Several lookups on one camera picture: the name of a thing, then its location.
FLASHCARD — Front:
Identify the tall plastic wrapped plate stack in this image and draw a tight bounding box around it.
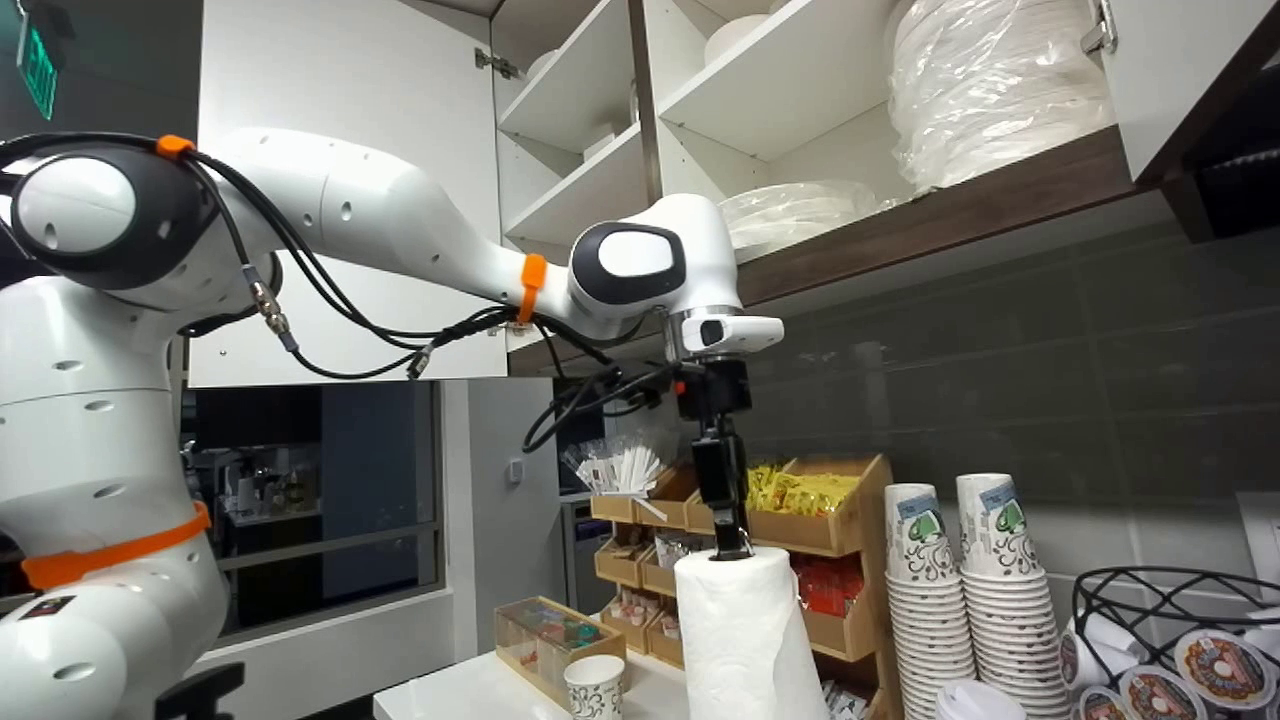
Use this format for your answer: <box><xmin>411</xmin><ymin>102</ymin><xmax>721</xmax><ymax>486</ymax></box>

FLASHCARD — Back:
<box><xmin>883</xmin><ymin>0</ymin><xmax>1121</xmax><ymax>190</ymax></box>

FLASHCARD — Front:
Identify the open cabinet door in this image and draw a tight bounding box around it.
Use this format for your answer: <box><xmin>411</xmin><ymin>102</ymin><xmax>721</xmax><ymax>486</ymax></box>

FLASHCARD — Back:
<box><xmin>186</xmin><ymin>0</ymin><xmax>516</xmax><ymax>391</ymax></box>
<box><xmin>1102</xmin><ymin>0</ymin><xmax>1280</xmax><ymax>183</ymax></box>

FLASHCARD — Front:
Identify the wooden tea box glass lid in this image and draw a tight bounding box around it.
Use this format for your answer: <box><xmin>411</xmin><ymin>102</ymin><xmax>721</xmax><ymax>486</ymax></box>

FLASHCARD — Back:
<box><xmin>491</xmin><ymin>593</ymin><xmax>634</xmax><ymax>712</ymax></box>

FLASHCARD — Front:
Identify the green exit sign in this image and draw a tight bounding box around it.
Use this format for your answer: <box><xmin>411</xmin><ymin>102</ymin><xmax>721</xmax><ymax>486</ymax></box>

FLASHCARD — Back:
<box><xmin>10</xmin><ymin>0</ymin><xmax>66</xmax><ymax>125</ymax></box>

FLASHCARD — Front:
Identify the yellow sweetener packet pile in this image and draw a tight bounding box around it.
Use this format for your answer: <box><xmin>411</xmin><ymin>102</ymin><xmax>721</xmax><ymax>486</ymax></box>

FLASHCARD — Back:
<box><xmin>746</xmin><ymin>460</ymin><xmax>805</xmax><ymax>515</ymax></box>
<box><xmin>786</xmin><ymin>473</ymin><xmax>874</xmax><ymax>518</ymax></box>

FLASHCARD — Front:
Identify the white paper cup green print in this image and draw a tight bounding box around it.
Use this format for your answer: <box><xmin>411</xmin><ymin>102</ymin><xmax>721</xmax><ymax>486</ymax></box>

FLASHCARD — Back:
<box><xmin>561</xmin><ymin>650</ymin><xmax>634</xmax><ymax>720</ymax></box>

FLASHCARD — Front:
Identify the black wire basket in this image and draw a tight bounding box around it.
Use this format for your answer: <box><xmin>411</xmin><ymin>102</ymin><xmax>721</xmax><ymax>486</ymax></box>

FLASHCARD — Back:
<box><xmin>1070</xmin><ymin>562</ymin><xmax>1280</xmax><ymax>720</ymax></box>

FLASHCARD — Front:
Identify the printed paper cup stack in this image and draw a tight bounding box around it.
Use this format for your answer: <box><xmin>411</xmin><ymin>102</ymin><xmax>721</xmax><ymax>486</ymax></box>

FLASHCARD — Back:
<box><xmin>954</xmin><ymin>468</ymin><xmax>1075</xmax><ymax>720</ymax></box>
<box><xmin>882</xmin><ymin>479</ymin><xmax>981</xmax><ymax>720</ymax></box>

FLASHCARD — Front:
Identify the white sugar packet pile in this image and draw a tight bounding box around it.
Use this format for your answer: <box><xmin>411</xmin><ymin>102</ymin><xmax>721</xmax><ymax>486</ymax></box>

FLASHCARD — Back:
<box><xmin>816</xmin><ymin>677</ymin><xmax>874</xmax><ymax>720</ymax></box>

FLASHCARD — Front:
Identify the tiered wooden condiment organizer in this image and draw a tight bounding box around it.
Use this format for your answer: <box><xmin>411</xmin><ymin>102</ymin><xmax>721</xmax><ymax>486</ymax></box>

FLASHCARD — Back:
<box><xmin>589</xmin><ymin>447</ymin><xmax>902</xmax><ymax>720</ymax></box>

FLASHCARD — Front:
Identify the white plastic bag stack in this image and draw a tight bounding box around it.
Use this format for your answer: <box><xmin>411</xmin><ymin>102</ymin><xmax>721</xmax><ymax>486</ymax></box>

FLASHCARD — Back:
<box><xmin>571</xmin><ymin>442</ymin><xmax>674</xmax><ymax>507</ymax></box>

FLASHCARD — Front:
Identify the overhead kitchen cabinet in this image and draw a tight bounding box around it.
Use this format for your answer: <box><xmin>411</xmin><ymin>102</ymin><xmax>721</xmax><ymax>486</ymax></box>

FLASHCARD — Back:
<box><xmin>486</xmin><ymin>0</ymin><xmax>1280</xmax><ymax>378</ymax></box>

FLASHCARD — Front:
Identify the white paper towel roll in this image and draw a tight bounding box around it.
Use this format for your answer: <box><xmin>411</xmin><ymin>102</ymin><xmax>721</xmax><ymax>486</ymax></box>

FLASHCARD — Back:
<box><xmin>674</xmin><ymin>545</ymin><xmax>831</xmax><ymax>720</ymax></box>

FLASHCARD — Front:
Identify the dark glass window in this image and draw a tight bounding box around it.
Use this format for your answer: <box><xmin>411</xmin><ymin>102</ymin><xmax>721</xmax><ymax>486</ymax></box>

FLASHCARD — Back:
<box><xmin>179</xmin><ymin>378</ymin><xmax>448</xmax><ymax>640</ymax></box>

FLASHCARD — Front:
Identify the wooden packet tray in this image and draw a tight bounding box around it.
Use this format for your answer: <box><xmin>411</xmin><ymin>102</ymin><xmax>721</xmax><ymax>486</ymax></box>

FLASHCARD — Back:
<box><xmin>797</xmin><ymin>647</ymin><xmax>897</xmax><ymax>720</ymax></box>

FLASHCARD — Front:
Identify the red snack packet pile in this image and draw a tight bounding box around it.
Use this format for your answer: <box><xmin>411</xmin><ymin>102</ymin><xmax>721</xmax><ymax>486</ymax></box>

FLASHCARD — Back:
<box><xmin>793</xmin><ymin>550</ymin><xmax>874</xmax><ymax>621</ymax></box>

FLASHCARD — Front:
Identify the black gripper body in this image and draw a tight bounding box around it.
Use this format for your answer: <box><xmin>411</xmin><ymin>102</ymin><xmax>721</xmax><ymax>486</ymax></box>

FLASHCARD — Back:
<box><xmin>674</xmin><ymin>355</ymin><xmax>761</xmax><ymax>473</ymax></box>

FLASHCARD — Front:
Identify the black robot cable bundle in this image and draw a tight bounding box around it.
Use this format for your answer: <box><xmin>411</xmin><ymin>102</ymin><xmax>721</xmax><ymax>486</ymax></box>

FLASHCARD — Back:
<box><xmin>0</xmin><ymin>126</ymin><xmax>684</xmax><ymax>457</ymax></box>

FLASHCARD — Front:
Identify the white bowl stack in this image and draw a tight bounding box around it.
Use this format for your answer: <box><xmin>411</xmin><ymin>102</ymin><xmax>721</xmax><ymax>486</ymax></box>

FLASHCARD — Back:
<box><xmin>695</xmin><ymin>7</ymin><xmax>782</xmax><ymax>68</ymax></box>

